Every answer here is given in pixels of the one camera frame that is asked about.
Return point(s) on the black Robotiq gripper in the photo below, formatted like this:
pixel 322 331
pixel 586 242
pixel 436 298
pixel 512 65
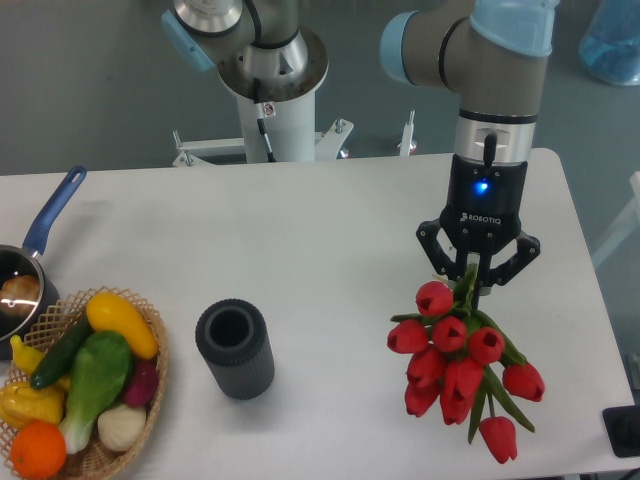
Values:
pixel 480 202

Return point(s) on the red tulip bouquet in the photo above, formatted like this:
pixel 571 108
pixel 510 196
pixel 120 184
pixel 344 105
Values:
pixel 461 360

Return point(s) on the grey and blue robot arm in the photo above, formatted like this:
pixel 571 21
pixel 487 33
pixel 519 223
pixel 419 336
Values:
pixel 493 54

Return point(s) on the dark grey ribbed vase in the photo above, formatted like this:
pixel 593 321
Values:
pixel 232 337

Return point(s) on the black device at edge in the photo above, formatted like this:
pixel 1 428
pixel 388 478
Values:
pixel 622 427

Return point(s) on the yellow squash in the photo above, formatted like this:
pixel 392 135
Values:
pixel 107 311

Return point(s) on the green bok choy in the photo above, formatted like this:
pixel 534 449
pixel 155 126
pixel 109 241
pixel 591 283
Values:
pixel 98 374

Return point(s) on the white garlic bulb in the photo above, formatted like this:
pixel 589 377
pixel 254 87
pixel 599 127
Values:
pixel 120 427

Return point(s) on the woven wicker basket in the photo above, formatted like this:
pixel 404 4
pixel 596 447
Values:
pixel 96 461

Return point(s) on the green cucumber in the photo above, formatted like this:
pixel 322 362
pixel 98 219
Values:
pixel 59 359

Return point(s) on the brown bread roll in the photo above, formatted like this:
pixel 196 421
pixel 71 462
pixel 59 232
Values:
pixel 20 295

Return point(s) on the orange fruit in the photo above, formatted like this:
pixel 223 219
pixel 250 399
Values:
pixel 38 451

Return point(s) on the white frame at right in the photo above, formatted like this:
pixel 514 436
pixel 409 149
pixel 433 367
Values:
pixel 621 227

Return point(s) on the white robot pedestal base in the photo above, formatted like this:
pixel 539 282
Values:
pixel 275 94

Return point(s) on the blue handled saucepan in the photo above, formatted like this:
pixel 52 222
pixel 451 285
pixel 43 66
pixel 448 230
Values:
pixel 24 260

